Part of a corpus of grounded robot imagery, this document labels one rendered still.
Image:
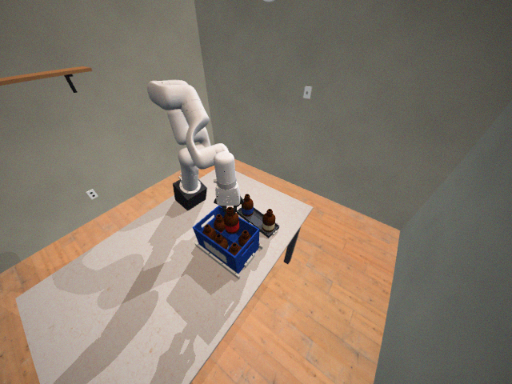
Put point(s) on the dark blue crate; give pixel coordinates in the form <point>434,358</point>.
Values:
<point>236,263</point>

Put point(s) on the brown glass bottle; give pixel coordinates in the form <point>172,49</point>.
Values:
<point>219,224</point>
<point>244,238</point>
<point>231,221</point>
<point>221,241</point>
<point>247,206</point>
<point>234,248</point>
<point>209,232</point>
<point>268,221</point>

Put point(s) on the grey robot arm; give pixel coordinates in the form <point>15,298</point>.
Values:
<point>185,110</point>

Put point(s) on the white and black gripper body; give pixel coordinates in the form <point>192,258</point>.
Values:
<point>225,198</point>

